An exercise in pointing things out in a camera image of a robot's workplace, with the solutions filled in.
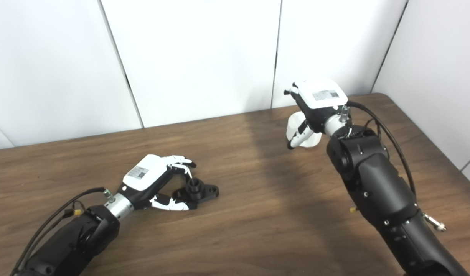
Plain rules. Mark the black plastic holder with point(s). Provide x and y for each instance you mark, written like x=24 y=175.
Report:
x=204 y=191

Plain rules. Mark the round white plastic piece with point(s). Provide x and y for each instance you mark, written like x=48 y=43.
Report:
x=294 y=124

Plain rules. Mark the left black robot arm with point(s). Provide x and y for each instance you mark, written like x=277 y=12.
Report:
x=66 y=241

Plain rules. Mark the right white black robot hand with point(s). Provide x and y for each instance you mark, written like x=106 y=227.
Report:
x=319 y=99

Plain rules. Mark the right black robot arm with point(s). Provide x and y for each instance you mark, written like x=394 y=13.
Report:
x=376 y=184

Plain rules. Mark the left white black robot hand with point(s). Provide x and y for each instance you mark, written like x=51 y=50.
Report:
x=142 y=174

